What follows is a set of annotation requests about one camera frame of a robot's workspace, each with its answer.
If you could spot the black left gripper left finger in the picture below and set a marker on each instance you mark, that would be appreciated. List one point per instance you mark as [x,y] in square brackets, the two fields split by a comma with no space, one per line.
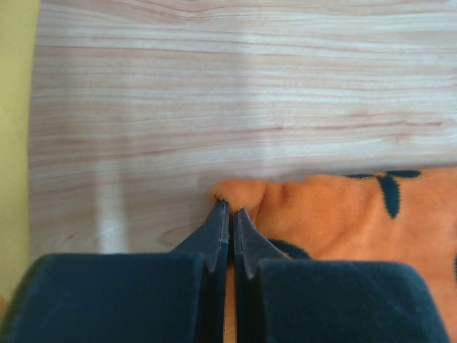
[177,296]

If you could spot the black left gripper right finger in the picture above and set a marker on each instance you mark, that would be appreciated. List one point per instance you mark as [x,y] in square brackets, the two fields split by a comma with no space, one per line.
[305,300]

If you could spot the orange patterned plush pillowcase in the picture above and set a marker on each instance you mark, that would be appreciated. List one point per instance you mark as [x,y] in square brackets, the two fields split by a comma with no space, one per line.
[404,216]

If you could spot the yellow cloth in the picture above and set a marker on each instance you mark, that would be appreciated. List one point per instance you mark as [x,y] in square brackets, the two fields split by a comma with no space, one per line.
[18,33]

